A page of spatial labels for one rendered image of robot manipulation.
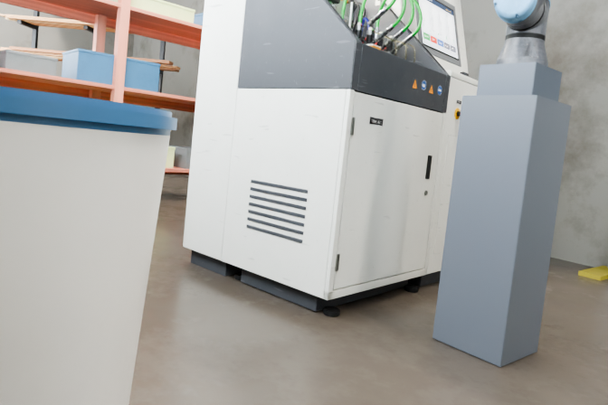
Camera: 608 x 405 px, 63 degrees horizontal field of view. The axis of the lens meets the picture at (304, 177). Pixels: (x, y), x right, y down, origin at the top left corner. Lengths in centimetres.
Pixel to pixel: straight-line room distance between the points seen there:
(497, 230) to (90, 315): 119
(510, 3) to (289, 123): 82
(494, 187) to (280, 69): 88
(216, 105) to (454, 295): 122
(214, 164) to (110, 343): 145
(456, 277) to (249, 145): 92
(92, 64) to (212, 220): 216
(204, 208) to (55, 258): 156
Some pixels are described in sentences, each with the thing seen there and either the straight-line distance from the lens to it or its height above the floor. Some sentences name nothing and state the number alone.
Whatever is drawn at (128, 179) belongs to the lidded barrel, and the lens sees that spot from 72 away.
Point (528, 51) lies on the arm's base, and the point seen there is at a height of 94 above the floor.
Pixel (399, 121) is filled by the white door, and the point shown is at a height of 72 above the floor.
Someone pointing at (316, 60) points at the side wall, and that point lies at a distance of 180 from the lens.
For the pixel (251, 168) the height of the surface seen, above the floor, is 47.
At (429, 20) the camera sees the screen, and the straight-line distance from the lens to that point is 273.
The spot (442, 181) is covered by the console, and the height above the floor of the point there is 49.
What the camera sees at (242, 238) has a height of 19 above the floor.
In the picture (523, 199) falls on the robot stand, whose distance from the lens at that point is 156.
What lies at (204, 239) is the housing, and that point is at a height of 14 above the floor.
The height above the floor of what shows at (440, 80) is 92.
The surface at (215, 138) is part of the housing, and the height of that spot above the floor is 58.
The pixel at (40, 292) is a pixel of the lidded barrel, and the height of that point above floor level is 38.
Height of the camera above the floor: 59
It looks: 4 degrees down
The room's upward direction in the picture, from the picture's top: 6 degrees clockwise
